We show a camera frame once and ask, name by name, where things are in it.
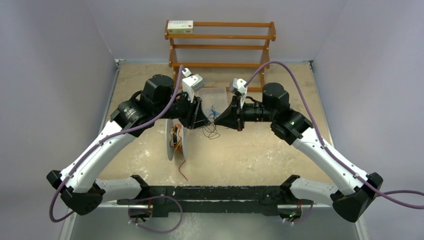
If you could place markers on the white cardboard box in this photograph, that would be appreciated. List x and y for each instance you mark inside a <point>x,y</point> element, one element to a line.
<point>180,27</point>

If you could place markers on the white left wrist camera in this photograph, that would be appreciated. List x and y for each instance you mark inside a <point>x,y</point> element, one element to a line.
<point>191,83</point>

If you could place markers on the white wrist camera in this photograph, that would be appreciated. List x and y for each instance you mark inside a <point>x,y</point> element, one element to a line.
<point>191,83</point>
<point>238,87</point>

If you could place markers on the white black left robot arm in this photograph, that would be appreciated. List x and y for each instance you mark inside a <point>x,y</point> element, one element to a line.
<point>79,186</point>

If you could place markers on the orange wooden shelf rack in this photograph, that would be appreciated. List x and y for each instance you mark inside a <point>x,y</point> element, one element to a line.
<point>241,45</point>

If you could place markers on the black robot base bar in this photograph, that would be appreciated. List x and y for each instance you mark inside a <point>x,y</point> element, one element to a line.
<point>267,200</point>

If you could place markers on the clear plastic divided tray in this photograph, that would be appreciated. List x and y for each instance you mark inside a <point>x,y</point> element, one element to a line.
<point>214,101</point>

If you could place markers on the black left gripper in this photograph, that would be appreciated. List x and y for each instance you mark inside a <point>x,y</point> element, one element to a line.
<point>195,117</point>

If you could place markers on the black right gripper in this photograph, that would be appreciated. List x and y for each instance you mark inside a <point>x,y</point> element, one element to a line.
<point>234,117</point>

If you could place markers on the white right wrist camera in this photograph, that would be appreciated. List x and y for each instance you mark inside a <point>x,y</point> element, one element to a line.
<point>238,87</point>

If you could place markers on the white plastic cable spool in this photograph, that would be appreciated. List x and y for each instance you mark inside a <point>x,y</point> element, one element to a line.
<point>176,139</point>

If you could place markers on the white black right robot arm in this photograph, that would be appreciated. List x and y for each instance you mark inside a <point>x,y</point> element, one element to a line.
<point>351,192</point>

